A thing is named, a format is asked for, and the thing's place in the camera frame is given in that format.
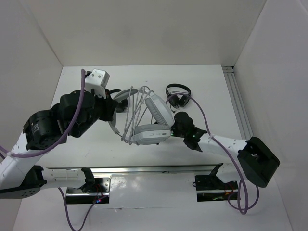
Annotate black headphones left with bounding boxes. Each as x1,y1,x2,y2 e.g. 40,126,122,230
109,89,128,113

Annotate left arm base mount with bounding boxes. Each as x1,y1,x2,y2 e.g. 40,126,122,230
65,175,111,205

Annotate aluminium rail front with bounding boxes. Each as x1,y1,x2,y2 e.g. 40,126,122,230
40,163,234,175

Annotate black headphones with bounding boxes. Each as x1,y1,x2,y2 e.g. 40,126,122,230
165,83,192,109
109,89,128,113

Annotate aluminium rail right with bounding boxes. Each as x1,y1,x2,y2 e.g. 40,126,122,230
222,66,253,139

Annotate white grey headphones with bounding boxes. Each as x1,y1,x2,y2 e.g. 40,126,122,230
109,86,175,145

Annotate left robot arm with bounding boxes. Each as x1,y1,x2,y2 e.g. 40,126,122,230
0,90,118,199

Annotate grey headphone cable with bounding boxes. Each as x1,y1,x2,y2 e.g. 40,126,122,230
121,85,157,146

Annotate black headphones right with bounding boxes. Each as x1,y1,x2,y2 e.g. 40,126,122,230
165,83,192,109

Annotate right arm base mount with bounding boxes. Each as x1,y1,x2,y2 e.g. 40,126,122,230
192,175,238,202

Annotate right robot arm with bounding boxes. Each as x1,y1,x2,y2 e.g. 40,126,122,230
171,112,280,189

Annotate aluminium rail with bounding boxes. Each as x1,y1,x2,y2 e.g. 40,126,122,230
222,66,253,139
40,163,234,175

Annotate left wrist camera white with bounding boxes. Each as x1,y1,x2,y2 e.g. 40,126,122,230
85,69,110,99

